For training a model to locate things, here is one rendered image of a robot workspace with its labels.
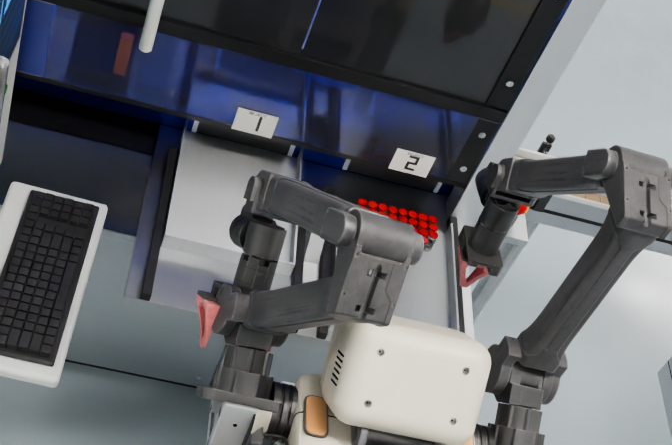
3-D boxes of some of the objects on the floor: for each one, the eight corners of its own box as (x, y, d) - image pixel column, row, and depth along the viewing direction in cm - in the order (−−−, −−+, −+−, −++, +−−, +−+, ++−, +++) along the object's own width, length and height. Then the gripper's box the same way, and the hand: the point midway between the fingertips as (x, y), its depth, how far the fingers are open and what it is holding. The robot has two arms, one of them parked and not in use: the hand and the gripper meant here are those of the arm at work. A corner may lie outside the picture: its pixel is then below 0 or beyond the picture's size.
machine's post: (328, 413, 315) (742, -336, 173) (349, 417, 316) (776, -323, 174) (327, 433, 310) (751, -320, 169) (348, 437, 311) (787, -307, 170)
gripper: (473, 200, 206) (443, 264, 214) (480, 235, 198) (448, 300, 206) (508, 209, 207) (476, 272, 216) (516, 244, 199) (483, 308, 208)
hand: (464, 282), depth 211 cm, fingers closed
